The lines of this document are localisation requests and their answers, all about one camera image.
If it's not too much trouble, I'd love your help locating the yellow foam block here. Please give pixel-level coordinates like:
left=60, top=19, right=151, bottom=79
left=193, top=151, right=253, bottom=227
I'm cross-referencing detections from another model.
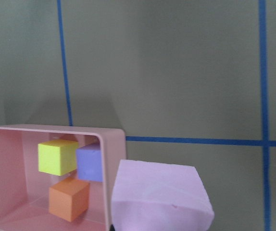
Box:
left=38, top=139, right=79, bottom=176

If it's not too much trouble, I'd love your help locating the pink plastic bin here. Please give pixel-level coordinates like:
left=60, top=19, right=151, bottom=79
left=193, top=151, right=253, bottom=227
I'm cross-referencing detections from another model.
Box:
left=0, top=124, right=126, bottom=231

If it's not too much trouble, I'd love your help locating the pink foam block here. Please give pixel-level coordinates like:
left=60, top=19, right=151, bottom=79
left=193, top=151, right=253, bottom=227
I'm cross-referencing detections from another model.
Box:
left=111, top=160, right=214, bottom=231

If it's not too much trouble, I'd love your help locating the purple foam block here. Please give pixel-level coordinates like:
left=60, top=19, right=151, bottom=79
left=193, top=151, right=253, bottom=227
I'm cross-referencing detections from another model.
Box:
left=76, top=143, right=103, bottom=182

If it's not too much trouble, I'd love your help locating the orange foam block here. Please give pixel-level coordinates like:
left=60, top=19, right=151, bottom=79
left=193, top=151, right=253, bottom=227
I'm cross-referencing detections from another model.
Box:
left=49, top=177, right=90, bottom=222

